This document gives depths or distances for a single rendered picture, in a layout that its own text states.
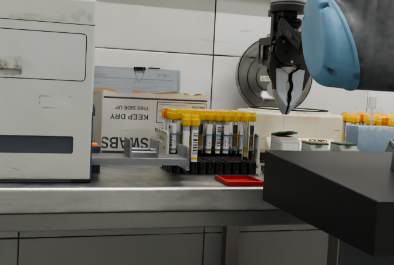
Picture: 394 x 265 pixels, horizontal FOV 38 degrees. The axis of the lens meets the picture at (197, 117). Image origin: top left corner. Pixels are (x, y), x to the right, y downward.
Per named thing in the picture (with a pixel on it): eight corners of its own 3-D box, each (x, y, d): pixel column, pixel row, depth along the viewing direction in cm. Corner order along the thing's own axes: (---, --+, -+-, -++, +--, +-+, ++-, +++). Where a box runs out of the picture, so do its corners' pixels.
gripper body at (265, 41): (289, 69, 118) (292, 11, 118) (310, 68, 110) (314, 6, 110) (255, 67, 116) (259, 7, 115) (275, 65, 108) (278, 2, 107)
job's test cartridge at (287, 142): (279, 170, 108) (281, 137, 108) (268, 166, 113) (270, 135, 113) (298, 170, 110) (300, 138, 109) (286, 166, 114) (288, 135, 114)
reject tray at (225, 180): (227, 186, 96) (227, 181, 96) (214, 179, 103) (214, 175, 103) (264, 186, 98) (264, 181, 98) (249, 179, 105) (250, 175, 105)
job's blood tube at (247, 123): (242, 170, 113) (245, 120, 113) (240, 169, 114) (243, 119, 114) (248, 170, 114) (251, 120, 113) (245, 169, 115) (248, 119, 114)
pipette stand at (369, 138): (360, 175, 117) (363, 126, 117) (339, 170, 123) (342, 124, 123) (397, 174, 121) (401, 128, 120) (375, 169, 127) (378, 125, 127)
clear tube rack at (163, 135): (165, 167, 115) (167, 131, 115) (155, 160, 125) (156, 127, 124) (259, 167, 121) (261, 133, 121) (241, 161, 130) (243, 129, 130)
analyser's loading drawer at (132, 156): (68, 169, 92) (69, 138, 92) (65, 163, 99) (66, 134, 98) (189, 170, 98) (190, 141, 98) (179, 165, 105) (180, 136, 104)
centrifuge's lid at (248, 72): (239, 30, 156) (233, 36, 165) (237, 120, 155) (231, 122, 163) (314, 34, 159) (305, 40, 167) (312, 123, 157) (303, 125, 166)
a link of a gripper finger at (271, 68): (285, 89, 112) (288, 46, 111) (290, 89, 110) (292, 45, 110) (264, 88, 110) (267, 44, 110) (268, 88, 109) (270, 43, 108)
